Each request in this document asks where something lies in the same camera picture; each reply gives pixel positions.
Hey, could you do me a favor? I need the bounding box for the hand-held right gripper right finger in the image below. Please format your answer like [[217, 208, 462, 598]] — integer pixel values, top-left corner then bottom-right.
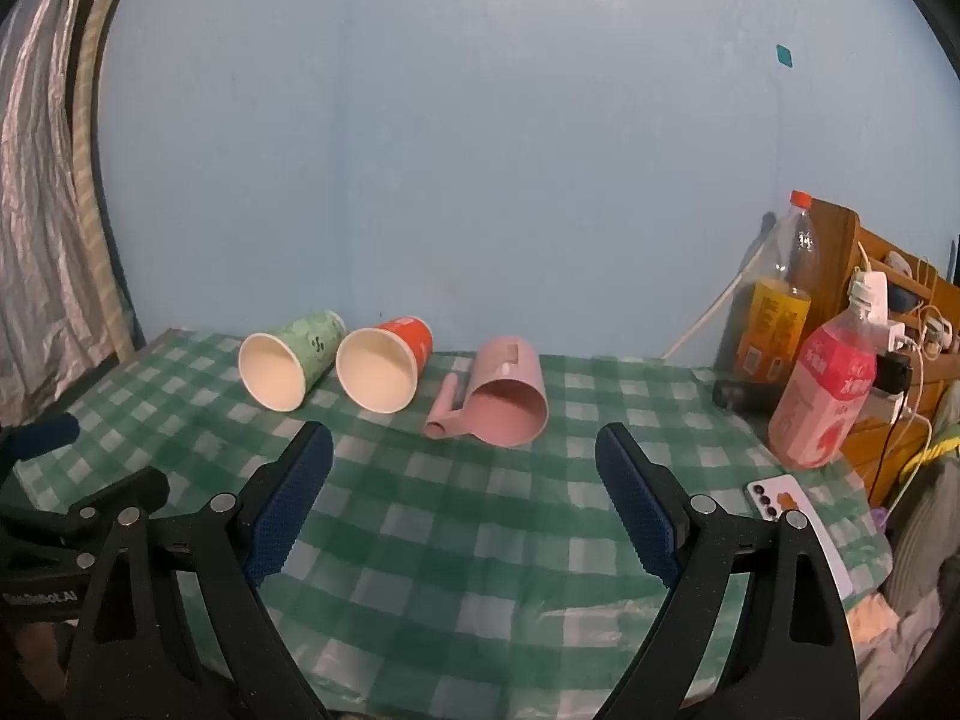
[[595, 422, 860, 720]]

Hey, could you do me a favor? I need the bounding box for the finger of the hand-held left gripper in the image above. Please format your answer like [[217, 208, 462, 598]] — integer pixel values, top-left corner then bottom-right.
[[0, 412, 80, 466], [0, 465, 171, 541]]

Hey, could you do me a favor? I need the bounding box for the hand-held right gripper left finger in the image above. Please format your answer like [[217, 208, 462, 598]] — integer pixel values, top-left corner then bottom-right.
[[67, 420, 335, 720]]

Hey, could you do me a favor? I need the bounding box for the pink plastic cup with handle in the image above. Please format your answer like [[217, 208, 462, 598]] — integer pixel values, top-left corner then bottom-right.
[[422, 337, 551, 449]]

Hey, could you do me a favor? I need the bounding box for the green paper cup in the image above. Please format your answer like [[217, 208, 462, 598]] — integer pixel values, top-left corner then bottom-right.
[[238, 308, 348, 413]]

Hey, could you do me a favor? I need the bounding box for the red paper cup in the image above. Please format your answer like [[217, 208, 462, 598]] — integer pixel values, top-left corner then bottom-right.
[[334, 316, 436, 415]]

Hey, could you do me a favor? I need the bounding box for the white smartphone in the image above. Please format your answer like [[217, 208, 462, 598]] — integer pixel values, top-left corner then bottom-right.
[[742, 475, 857, 602]]

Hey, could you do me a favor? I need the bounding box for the small black box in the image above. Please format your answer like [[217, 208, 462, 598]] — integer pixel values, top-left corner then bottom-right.
[[712, 376, 775, 413]]

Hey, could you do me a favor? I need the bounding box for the green checked tablecloth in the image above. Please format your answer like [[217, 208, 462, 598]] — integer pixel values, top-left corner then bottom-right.
[[13, 325, 895, 720]]

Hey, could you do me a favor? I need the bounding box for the pink drink bottle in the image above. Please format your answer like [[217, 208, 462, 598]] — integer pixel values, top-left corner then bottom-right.
[[766, 273, 890, 471]]

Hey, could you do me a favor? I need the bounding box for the orange soda bottle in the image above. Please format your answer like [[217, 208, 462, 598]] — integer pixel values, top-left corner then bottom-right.
[[730, 190, 820, 389]]

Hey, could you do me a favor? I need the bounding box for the grey curtain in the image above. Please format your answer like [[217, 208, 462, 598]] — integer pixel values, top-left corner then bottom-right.
[[0, 0, 145, 425]]

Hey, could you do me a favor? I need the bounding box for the black power adapter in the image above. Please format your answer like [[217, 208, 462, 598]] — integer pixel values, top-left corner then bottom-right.
[[872, 352, 914, 396]]

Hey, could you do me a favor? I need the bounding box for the rumpled bedding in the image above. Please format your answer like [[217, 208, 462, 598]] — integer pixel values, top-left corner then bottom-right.
[[846, 382, 960, 698]]

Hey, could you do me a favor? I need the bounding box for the white charger plug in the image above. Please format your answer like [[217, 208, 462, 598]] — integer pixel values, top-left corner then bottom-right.
[[872, 319, 914, 355]]

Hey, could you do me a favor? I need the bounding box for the wooden headboard shelf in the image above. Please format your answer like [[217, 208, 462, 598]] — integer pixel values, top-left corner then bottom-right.
[[808, 198, 960, 512]]

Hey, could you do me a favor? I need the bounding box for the white wall cable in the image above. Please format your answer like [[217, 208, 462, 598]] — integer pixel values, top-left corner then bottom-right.
[[662, 236, 777, 361]]

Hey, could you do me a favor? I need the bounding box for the white charging cable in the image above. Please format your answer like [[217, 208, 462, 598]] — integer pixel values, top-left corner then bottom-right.
[[887, 345, 936, 515]]

